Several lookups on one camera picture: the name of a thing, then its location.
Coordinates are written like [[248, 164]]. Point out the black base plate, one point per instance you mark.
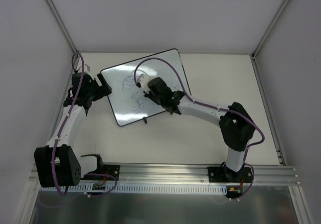
[[221, 174], [112, 170]]

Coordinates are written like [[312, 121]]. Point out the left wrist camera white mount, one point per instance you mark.
[[85, 69]]

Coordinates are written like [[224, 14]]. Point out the aluminium mounting rail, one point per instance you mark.
[[267, 175]]

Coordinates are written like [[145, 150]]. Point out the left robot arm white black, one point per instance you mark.
[[56, 162]]

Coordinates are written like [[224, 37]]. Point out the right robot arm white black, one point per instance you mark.
[[234, 123]]

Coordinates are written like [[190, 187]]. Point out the white whiteboard black frame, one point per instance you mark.
[[129, 84]]

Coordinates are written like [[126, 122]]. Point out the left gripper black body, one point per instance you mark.
[[102, 89]]

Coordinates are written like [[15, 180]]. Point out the right aluminium frame post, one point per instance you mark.
[[276, 17]]

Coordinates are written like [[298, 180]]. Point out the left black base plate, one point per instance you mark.
[[112, 170]]

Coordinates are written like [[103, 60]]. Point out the aluminium frame post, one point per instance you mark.
[[276, 17], [61, 25]]

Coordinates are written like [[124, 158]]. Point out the right aluminium side rail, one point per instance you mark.
[[273, 130]]

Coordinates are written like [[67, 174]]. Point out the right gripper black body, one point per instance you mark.
[[151, 96]]

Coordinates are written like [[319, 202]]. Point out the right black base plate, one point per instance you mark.
[[221, 174]]

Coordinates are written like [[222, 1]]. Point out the white slotted cable duct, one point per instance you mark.
[[151, 188]]

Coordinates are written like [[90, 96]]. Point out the left aluminium frame post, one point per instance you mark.
[[61, 25]]

